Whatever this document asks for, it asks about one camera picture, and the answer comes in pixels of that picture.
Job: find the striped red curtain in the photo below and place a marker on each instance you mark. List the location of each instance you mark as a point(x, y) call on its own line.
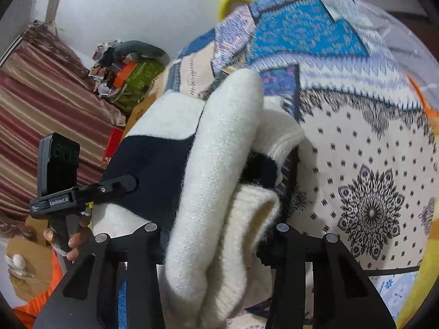
point(44, 109)

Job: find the person's left hand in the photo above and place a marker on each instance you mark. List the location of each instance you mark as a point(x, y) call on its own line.
point(77, 240)

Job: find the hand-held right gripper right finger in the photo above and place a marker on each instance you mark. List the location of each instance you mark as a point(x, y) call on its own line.
point(288, 264)

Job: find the green patterned bag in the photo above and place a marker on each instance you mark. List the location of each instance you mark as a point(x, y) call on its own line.
point(139, 80)

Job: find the orange box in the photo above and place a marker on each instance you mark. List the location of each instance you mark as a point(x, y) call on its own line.
point(125, 73)

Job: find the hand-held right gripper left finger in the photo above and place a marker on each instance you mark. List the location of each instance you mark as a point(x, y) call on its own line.
point(144, 264)

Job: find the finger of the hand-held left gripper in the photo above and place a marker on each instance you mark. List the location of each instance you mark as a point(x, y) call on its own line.
point(113, 185)

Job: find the patchwork printed blanket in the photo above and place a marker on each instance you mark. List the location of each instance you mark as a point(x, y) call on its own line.
point(360, 137)

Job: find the yellow plastic hanger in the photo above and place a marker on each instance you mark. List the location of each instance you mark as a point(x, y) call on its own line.
point(233, 1)

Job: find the red flat box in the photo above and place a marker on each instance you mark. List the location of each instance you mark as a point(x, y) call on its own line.
point(112, 145)

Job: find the yellow cloth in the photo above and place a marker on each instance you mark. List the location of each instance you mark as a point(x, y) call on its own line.
point(420, 288)

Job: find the white and black knit sweater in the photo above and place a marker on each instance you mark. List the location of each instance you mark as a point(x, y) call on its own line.
point(219, 164)

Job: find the orange cloth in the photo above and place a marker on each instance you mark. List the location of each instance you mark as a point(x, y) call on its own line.
point(423, 99)

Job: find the grey stuffed cloth roll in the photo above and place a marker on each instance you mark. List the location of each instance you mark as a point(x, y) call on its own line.
point(144, 49)

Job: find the brown cardboard box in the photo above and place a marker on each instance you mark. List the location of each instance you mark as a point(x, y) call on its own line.
point(24, 260)

